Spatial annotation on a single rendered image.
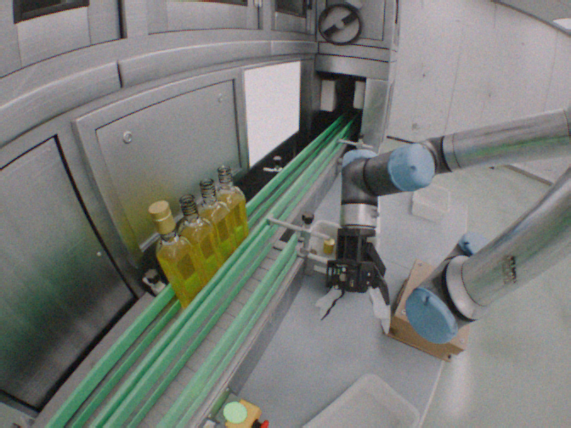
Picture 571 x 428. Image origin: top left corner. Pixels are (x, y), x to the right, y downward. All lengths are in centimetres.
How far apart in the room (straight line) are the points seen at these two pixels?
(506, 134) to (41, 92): 71
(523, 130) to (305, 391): 67
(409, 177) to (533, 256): 22
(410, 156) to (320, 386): 53
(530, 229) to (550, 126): 17
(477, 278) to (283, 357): 48
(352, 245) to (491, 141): 31
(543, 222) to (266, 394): 61
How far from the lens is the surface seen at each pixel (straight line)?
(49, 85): 45
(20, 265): 53
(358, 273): 46
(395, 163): 42
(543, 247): 36
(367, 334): 73
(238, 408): 54
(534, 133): 46
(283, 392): 64
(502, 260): 38
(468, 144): 49
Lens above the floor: 138
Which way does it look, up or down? 38 degrees down
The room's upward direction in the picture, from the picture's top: straight up
